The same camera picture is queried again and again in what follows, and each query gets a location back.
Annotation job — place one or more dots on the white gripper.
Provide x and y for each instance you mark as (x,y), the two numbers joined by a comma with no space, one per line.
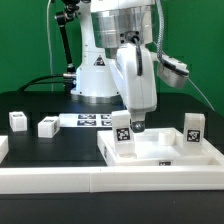
(138,92)

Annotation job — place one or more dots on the white square table top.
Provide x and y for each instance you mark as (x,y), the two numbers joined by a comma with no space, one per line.
(157,147)

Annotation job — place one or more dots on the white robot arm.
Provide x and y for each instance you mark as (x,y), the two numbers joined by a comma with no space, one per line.
(106,26)

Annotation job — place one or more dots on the white marker sheet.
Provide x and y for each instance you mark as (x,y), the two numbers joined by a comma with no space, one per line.
(85,120)

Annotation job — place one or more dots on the white U-shaped fence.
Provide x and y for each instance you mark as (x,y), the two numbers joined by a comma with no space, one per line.
(109,179)

